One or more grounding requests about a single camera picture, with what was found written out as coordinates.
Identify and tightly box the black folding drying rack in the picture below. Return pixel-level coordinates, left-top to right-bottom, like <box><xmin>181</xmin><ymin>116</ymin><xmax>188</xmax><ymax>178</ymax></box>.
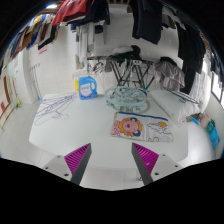
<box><xmin>87</xmin><ymin>54</ymin><xmax>156</xmax><ymax>90</ymax></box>

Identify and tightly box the blue bucket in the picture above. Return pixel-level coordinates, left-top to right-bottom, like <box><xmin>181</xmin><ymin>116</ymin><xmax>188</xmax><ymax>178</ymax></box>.
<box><xmin>209</xmin><ymin>128</ymin><xmax>221</xmax><ymax>150</ymax></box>

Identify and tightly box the white pillow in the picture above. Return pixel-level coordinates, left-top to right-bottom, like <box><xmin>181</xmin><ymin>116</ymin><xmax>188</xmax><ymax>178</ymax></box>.
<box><xmin>150</xmin><ymin>89</ymin><xmax>202</xmax><ymax>123</ymax></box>

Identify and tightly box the teal bucket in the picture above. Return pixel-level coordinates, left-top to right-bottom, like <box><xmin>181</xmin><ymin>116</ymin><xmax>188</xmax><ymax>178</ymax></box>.
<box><xmin>205</xmin><ymin>119</ymin><xmax>217</xmax><ymax>135</ymax></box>

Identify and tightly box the small blue tool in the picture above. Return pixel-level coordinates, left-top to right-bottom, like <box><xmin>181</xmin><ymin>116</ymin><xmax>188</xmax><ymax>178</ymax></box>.
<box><xmin>190</xmin><ymin>116</ymin><xmax>201</xmax><ymax>126</ymax></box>

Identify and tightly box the row of hanging clothes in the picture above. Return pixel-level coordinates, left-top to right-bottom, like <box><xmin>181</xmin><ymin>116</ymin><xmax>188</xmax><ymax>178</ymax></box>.
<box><xmin>0</xmin><ymin>0</ymin><xmax>224</xmax><ymax>98</ymax></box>

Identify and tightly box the white cartoon print towel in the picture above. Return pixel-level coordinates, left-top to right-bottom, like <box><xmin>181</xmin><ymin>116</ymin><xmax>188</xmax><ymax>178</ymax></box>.
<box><xmin>110</xmin><ymin>111</ymin><xmax>175</xmax><ymax>144</ymax></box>

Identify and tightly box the blue detergent bottle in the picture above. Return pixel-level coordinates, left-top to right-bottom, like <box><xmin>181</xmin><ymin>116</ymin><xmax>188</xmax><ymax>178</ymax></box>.
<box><xmin>78</xmin><ymin>75</ymin><xmax>99</xmax><ymax>101</ymax></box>

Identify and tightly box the green wire hoop hanger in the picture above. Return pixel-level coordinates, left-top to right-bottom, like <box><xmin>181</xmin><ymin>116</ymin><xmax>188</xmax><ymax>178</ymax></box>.
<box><xmin>163</xmin><ymin>86</ymin><xmax>201</xmax><ymax>105</ymax></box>

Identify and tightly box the yellow bottle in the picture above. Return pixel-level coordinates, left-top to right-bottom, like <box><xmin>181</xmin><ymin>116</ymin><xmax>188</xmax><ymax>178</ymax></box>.
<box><xmin>74</xmin><ymin>78</ymin><xmax>80</xmax><ymax>95</ymax></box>

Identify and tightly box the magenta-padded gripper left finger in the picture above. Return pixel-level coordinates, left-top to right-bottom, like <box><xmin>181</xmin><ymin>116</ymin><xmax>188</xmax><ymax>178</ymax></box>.
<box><xmin>42</xmin><ymin>142</ymin><xmax>93</xmax><ymax>186</ymax></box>

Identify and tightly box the grey draped garment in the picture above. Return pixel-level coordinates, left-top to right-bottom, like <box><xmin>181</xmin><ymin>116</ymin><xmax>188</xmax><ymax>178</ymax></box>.
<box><xmin>154</xmin><ymin>59</ymin><xmax>186</xmax><ymax>92</ymax></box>

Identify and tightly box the bundle of wire clothes hangers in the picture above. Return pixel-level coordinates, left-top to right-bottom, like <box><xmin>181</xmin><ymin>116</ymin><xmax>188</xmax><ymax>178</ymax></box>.
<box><xmin>33</xmin><ymin>92</ymin><xmax>78</xmax><ymax>127</ymax></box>

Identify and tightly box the pink bucket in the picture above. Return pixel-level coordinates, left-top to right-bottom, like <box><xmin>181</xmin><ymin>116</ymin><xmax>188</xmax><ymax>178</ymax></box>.
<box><xmin>199</xmin><ymin>112</ymin><xmax>212</xmax><ymax>130</ymax></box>

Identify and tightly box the pale green round peg hanger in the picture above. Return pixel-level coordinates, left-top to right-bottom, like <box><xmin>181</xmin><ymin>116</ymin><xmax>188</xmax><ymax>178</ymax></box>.
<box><xmin>104</xmin><ymin>86</ymin><xmax>149</xmax><ymax>114</ymax></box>

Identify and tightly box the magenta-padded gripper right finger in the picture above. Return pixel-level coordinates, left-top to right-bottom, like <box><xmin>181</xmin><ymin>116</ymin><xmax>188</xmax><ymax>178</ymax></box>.
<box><xmin>131</xmin><ymin>142</ymin><xmax>184</xmax><ymax>186</ymax></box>

